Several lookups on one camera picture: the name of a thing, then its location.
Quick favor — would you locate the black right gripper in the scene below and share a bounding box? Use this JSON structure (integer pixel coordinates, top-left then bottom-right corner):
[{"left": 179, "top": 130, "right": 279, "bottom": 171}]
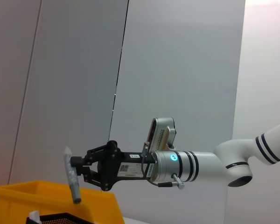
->
[{"left": 70, "top": 140, "right": 155, "bottom": 192}]

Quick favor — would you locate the right arm cable with plug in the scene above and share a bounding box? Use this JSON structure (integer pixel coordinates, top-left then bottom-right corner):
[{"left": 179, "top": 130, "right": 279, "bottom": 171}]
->
[{"left": 141, "top": 142, "right": 185, "bottom": 190}]

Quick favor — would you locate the yellow plastic storage bin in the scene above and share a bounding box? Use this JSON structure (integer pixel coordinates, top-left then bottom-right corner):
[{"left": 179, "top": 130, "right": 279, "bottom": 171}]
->
[{"left": 0, "top": 179, "right": 126, "bottom": 224}]

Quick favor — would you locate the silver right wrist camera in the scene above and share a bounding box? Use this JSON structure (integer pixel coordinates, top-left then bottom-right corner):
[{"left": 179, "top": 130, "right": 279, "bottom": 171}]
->
[{"left": 144, "top": 117, "right": 177, "bottom": 152}]

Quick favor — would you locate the black mesh pen holder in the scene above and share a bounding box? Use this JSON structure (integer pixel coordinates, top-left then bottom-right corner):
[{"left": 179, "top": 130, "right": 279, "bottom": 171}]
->
[{"left": 26, "top": 211, "right": 95, "bottom": 224}]

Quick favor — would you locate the grey marker pen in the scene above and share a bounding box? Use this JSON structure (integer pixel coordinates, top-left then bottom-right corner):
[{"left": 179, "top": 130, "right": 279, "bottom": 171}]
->
[{"left": 64, "top": 146, "right": 82, "bottom": 204}]

